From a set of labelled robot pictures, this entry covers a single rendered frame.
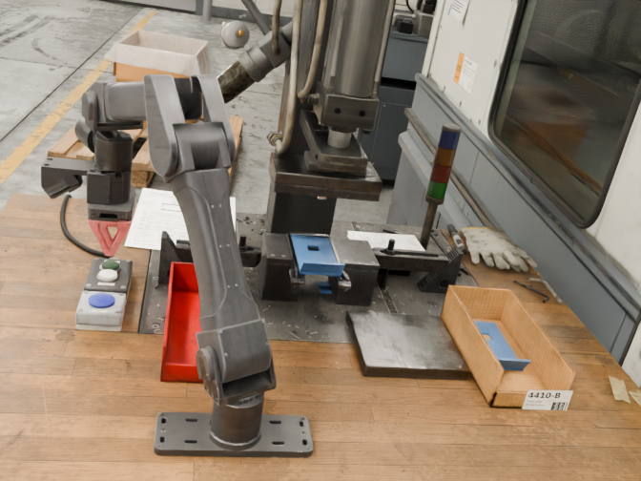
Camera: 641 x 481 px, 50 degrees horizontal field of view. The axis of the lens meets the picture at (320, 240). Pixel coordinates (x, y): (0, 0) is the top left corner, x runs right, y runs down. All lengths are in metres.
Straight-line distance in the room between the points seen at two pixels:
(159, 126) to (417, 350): 0.55
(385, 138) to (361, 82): 3.26
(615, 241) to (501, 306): 0.34
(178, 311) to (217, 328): 0.33
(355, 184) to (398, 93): 3.18
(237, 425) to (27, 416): 0.27
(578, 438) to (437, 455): 0.23
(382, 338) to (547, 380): 0.27
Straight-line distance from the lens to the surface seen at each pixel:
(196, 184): 0.86
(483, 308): 1.30
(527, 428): 1.09
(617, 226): 1.55
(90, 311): 1.11
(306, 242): 1.25
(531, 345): 1.22
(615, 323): 1.48
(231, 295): 0.85
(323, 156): 1.11
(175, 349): 1.07
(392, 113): 4.33
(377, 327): 1.17
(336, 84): 1.12
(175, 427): 0.93
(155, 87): 0.88
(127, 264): 1.24
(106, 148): 1.12
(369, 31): 1.10
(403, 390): 1.08
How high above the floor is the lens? 1.52
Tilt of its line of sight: 25 degrees down
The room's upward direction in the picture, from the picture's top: 10 degrees clockwise
